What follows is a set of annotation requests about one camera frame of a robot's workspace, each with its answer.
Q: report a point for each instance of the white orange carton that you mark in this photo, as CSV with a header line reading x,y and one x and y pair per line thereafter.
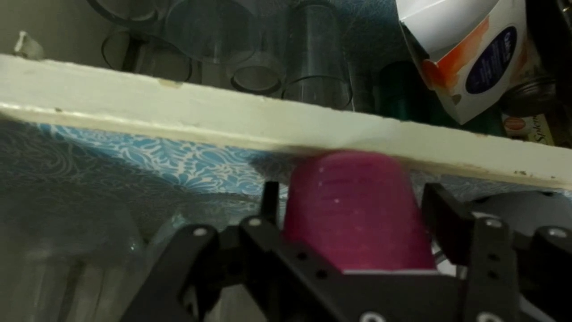
x,y
468,53

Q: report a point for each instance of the cream cabinet shelf board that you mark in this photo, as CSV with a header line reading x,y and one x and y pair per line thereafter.
x,y
64,94

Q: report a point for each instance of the magenta plastic cup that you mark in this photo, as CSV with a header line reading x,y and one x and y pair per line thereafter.
x,y
357,210

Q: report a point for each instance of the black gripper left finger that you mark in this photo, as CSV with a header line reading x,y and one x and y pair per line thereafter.
x,y
284,280

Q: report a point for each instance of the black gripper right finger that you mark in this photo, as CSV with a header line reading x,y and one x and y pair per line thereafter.
x,y
502,264

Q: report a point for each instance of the clear glass tumbler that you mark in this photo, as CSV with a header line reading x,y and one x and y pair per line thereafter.
x,y
136,44
243,36
316,70

